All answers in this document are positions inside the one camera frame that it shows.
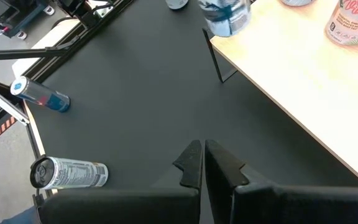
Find person's leg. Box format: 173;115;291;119
0;205;40;224

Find Celsius Arctic Vibe can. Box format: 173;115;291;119
280;0;316;7
197;0;252;38

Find Red Bull can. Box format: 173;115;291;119
10;75;71;113

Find white metal bracket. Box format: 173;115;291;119
87;1;113;18

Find Diet Coke can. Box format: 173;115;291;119
165;0;190;11

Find silver metal bracket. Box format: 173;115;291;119
0;86;30;126

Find wooden shelf with black legs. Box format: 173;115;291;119
202;0;358;189

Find black wheeled cart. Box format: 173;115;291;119
0;0;55;40

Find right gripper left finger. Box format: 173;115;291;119
39;139;203;224

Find Celsius Tropical Vibe can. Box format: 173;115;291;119
29;156;109;190
324;0;358;47

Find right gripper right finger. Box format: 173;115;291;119
205;139;358;224

